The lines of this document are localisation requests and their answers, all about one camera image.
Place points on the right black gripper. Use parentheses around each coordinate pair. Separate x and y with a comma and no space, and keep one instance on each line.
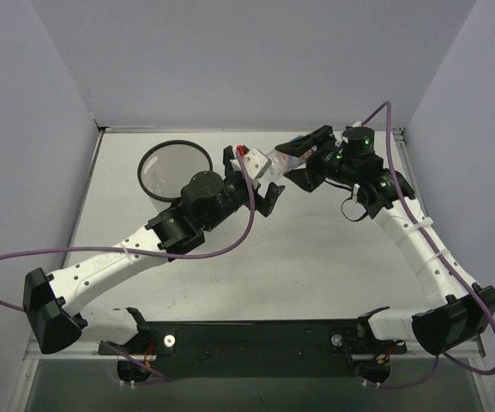
(316,159)

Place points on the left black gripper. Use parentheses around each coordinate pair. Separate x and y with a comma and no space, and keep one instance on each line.
(244,181)

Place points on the white label plastic bottle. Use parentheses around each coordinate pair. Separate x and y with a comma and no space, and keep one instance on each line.
(281,164)

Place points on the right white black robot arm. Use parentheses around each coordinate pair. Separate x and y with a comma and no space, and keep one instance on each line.
(457,303)

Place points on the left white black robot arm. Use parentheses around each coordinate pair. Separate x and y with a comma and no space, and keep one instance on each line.
(58,304)

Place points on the white bin black rim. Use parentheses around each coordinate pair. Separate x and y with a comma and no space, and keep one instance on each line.
(168,166)

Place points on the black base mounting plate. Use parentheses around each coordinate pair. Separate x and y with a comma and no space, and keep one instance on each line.
(323,348)

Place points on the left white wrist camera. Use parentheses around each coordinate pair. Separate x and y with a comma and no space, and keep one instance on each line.
(256,164)

